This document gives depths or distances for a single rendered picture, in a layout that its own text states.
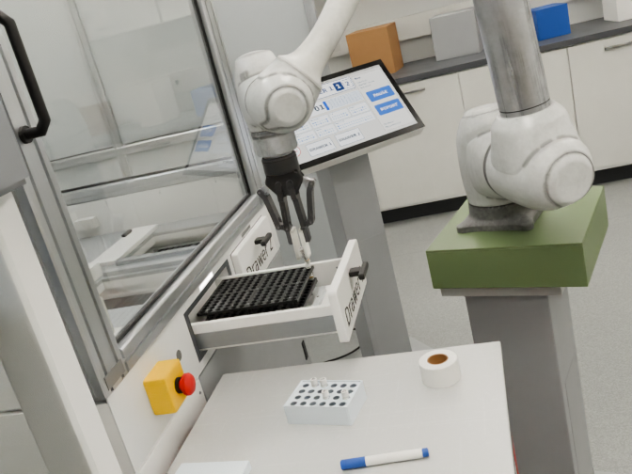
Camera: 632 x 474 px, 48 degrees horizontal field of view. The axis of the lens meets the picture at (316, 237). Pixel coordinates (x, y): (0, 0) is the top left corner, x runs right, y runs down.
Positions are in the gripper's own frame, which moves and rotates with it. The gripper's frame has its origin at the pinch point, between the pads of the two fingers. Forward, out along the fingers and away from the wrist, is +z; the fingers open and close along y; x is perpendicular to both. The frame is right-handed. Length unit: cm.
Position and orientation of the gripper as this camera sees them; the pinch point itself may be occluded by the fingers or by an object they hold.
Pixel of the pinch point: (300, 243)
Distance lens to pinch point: 155.1
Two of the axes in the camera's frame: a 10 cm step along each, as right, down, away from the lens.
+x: -1.9, 3.5, -9.2
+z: 2.2, 9.2, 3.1
